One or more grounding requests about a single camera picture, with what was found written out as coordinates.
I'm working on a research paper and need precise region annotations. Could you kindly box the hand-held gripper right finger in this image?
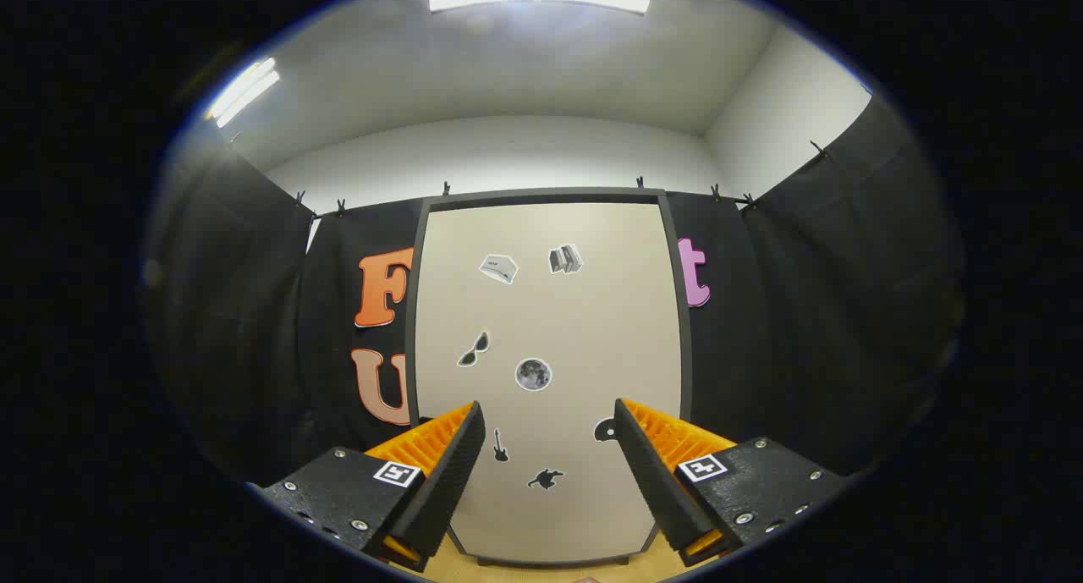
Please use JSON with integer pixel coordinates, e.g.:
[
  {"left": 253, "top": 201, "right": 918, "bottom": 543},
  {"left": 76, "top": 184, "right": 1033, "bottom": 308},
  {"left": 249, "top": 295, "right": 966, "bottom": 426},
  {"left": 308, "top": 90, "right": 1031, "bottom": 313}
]
[{"left": 613, "top": 399, "right": 851, "bottom": 567}]

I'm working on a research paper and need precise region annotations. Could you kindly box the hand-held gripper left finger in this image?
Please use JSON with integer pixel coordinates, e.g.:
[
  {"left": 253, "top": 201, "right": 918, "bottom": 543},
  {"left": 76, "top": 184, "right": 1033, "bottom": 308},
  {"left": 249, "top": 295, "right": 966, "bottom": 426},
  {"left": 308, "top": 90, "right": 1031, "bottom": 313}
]
[{"left": 245, "top": 401, "right": 487, "bottom": 574}]

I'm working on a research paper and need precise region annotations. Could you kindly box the beige shoe cabinet door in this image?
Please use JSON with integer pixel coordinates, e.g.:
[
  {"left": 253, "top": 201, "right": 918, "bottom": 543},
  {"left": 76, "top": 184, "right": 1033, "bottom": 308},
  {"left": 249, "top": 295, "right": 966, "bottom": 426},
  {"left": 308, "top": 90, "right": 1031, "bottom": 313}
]
[{"left": 415, "top": 202, "right": 684, "bottom": 565}]

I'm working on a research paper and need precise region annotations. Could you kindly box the dark grey shoe cabinet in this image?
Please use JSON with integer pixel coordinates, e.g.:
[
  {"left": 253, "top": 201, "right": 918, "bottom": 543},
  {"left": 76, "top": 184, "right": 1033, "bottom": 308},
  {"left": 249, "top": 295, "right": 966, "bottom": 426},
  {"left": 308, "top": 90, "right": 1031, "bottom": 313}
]
[{"left": 404, "top": 187, "right": 695, "bottom": 567}]

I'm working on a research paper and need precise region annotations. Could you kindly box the black backdrop cloth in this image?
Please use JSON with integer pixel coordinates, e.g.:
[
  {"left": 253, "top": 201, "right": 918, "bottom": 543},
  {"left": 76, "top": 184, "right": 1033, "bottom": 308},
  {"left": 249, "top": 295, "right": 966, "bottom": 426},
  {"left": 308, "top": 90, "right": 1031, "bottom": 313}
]
[{"left": 148, "top": 92, "right": 965, "bottom": 482}]

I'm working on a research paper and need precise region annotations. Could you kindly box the narrow ceiling light panel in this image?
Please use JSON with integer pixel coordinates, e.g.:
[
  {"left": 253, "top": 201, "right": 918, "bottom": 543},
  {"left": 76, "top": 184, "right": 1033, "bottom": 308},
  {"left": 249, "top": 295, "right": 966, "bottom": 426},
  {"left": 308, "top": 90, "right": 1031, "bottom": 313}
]
[{"left": 206, "top": 57, "right": 282, "bottom": 129}]

